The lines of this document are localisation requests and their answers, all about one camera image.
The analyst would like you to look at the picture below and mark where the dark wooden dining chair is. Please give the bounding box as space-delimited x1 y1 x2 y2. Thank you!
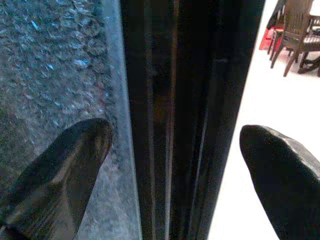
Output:
297 14 320 75
269 0 316 77

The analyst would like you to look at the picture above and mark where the red plastic crate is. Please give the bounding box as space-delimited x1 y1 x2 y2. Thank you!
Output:
258 26 277 51

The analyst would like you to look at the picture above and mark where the white top dining table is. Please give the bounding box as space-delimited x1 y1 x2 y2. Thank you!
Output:
308 0 320 19

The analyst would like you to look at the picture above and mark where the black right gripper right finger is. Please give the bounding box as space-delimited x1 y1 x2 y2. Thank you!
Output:
239 124 320 240

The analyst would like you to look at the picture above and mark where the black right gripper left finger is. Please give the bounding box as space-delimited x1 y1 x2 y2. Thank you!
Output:
0 118 114 240

